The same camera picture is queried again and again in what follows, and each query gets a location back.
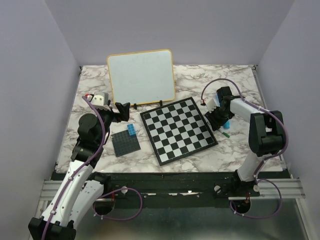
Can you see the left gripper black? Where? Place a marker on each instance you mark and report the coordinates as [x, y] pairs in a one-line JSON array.
[[124, 110]]

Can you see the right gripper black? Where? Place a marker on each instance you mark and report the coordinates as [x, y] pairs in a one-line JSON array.
[[215, 124]]

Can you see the yellow framed whiteboard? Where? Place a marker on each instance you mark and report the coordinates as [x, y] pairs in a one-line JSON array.
[[143, 77]]

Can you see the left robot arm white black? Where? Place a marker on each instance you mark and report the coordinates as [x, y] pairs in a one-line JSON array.
[[78, 191]]

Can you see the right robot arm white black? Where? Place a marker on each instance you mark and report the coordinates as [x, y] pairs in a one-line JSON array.
[[267, 136]]

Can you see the blue cylindrical eraser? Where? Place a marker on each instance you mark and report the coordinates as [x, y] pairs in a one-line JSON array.
[[226, 125]]

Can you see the blue lego brick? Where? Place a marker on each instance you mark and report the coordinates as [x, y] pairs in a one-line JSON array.
[[131, 129]]

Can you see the dark grey lego baseplate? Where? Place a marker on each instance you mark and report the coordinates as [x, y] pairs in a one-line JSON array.
[[124, 143]]

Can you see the black white chessboard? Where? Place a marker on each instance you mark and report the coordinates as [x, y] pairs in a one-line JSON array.
[[177, 130]]

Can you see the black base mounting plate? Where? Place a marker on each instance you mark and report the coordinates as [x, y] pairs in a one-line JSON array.
[[172, 190]]

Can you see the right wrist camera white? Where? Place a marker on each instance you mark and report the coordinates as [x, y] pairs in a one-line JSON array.
[[211, 105]]

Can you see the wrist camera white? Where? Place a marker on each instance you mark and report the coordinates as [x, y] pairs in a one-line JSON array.
[[100, 100], [211, 105]]

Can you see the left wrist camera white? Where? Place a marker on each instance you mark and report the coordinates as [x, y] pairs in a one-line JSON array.
[[100, 100]]

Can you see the wire whiteboard stand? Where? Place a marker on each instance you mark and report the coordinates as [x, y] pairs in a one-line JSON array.
[[156, 104]]

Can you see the aluminium rail frame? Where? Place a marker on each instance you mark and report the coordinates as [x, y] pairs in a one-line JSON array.
[[175, 130]]

